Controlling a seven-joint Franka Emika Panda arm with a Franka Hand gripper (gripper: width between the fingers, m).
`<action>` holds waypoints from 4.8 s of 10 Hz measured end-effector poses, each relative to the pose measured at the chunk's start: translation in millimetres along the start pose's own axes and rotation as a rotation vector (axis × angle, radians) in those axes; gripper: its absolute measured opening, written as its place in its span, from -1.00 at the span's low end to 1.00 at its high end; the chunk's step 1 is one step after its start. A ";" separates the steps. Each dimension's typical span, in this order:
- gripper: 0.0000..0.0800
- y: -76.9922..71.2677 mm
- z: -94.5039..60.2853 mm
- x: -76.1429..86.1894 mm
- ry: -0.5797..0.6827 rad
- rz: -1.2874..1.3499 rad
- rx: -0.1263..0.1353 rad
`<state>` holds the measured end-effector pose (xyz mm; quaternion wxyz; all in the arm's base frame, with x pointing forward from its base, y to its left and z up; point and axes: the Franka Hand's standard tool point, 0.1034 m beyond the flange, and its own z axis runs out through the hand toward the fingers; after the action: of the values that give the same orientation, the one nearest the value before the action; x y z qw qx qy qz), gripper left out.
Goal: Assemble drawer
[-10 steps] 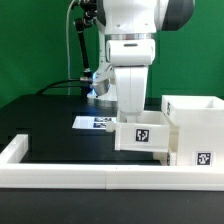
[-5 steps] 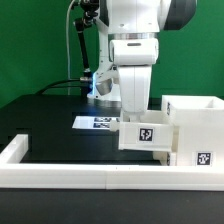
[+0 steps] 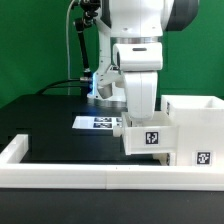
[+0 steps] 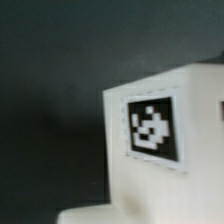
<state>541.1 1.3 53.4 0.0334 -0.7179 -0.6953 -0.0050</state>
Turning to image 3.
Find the white drawer cabinet frame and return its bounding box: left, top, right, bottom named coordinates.
left=161, top=95, right=224, bottom=167

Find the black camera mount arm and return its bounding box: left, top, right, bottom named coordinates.
left=74, top=0, right=101, bottom=78

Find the black cable on table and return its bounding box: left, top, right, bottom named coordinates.
left=35, top=78, right=92, bottom=96

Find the white plain drawer box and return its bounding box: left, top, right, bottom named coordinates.
left=113, top=111, right=178, bottom=155

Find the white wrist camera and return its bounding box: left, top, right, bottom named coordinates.
left=113, top=42, right=163, bottom=72

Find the white drawer box with knob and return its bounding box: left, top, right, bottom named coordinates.
left=153, top=153, right=176, bottom=166

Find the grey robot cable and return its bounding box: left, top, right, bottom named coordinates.
left=65, top=0, right=76, bottom=96

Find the white L-shaped obstacle fence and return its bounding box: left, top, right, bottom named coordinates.
left=0, top=134, right=224, bottom=191

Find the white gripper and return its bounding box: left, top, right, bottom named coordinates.
left=124, top=72, right=158, bottom=121

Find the paper sheet with markers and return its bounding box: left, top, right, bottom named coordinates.
left=73, top=116, right=122, bottom=130

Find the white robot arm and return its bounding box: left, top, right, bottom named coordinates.
left=94, top=0, right=200, bottom=122

